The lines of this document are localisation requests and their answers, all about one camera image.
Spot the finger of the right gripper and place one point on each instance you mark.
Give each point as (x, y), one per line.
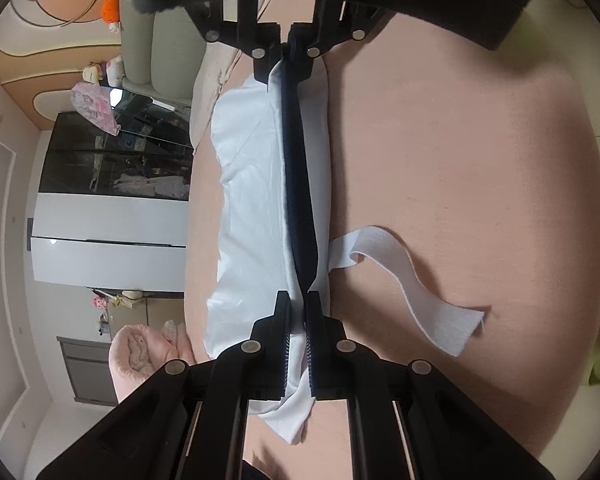
(260, 41)
(334, 22)

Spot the wooden cabinet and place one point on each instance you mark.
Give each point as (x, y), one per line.
(127, 307)

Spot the grey leather headboard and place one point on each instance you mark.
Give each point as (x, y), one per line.
(161, 53)

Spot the white wardrobe door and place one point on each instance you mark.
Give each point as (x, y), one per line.
(112, 242)

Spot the grey room door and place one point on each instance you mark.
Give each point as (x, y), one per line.
(87, 367)

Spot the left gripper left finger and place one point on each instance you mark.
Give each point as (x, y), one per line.
(187, 422)

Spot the rolled pink quilt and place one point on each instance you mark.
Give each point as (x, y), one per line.
(138, 351)

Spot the white plush on headboard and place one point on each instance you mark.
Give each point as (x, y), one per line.
(109, 74)

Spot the pink bed sheet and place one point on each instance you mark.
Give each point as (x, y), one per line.
(485, 165)

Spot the white navy-trimmed shirt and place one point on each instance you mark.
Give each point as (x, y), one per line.
(255, 261)

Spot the dark glass wardrobe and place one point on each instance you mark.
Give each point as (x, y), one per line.
(151, 155)

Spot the beige waffle pillow cover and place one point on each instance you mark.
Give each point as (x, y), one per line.
(219, 72)

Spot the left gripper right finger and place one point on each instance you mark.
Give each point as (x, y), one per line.
(407, 421)

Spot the orange plush toy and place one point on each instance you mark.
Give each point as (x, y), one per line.
(110, 13)

